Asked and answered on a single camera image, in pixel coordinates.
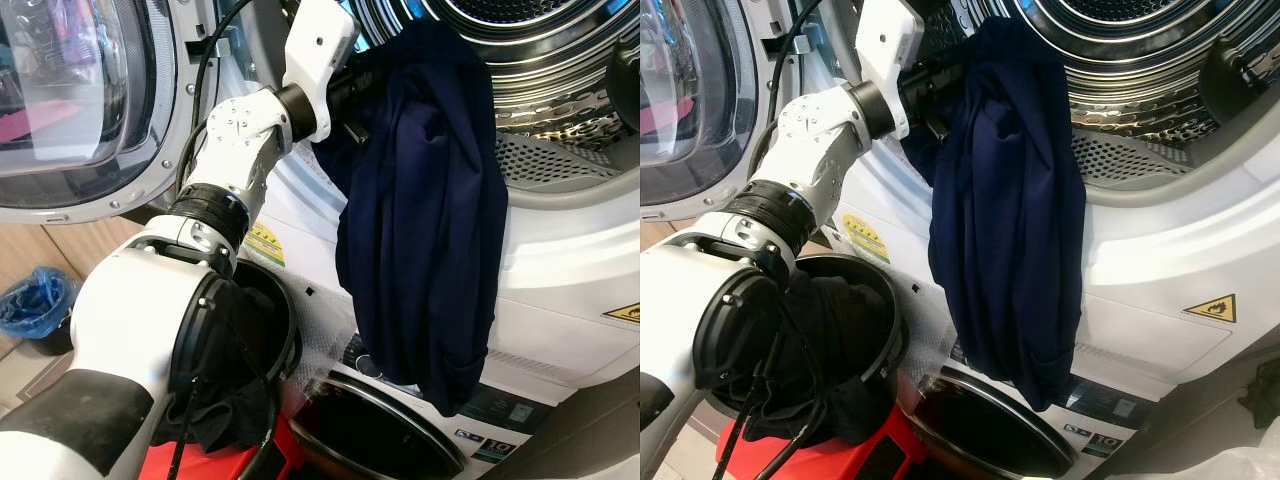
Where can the navy blue garment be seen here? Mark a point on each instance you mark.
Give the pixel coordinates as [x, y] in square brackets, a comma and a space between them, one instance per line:
[1010, 250]
[420, 250]

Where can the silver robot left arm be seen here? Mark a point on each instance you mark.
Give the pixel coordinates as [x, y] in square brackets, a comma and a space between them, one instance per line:
[235, 150]
[815, 140]

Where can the black clothes pile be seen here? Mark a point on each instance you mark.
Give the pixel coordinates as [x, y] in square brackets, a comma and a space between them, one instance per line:
[235, 400]
[850, 340]

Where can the round dryer door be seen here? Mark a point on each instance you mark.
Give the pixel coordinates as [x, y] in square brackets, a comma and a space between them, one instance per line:
[690, 100]
[80, 100]

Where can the steel dryer drum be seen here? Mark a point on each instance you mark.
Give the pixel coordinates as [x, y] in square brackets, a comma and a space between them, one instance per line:
[1130, 60]
[560, 60]

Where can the perforated lint filter cover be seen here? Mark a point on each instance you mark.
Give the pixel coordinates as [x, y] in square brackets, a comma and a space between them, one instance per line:
[560, 160]
[1135, 155]

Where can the yellow round sticker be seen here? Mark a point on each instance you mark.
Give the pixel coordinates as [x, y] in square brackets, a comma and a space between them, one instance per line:
[866, 238]
[265, 243]

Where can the white tumble dryer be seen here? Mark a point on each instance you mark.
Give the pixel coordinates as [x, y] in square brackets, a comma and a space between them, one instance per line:
[560, 260]
[1150, 270]

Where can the yellow triangle warning sticker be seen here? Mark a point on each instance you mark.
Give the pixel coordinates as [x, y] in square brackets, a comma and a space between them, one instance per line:
[628, 314]
[1212, 311]

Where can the black round laundry basket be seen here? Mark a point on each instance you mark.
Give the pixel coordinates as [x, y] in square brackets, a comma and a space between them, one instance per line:
[291, 330]
[897, 340]

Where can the white front-load washer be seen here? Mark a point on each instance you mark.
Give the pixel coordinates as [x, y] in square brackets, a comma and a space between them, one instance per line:
[1120, 410]
[520, 410]

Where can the washer door dark glass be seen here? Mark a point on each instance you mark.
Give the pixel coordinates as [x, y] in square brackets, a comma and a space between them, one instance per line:
[985, 440]
[370, 440]

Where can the red plastic stool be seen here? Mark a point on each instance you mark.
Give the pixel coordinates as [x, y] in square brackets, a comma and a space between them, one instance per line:
[840, 460]
[210, 465]

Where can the blue plastic bag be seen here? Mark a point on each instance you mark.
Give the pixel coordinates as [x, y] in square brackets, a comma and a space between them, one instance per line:
[35, 300]

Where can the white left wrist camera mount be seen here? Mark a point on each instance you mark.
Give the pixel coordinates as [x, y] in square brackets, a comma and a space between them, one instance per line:
[885, 60]
[315, 60]

